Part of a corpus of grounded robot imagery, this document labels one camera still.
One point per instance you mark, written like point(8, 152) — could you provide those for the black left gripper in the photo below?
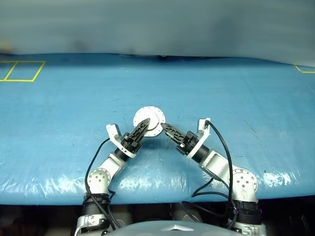
point(130, 144)

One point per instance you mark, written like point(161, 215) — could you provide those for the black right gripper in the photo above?
point(189, 141)

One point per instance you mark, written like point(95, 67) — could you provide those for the white round flange disc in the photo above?
point(153, 115)

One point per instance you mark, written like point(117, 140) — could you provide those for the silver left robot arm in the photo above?
point(110, 164)

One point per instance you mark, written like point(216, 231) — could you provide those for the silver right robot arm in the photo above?
point(216, 162)

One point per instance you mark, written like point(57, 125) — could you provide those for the blue plastic table cover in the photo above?
point(221, 98)

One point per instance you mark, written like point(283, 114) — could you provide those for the grey rounded shape under table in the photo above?
point(183, 214)

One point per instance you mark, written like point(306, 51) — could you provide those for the grey rounded robot torso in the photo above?
point(172, 229)

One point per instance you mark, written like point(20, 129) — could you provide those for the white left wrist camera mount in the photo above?
point(113, 131)

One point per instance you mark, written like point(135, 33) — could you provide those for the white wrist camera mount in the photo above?
point(113, 131)
point(201, 124)

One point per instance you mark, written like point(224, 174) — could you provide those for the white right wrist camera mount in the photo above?
point(201, 124)

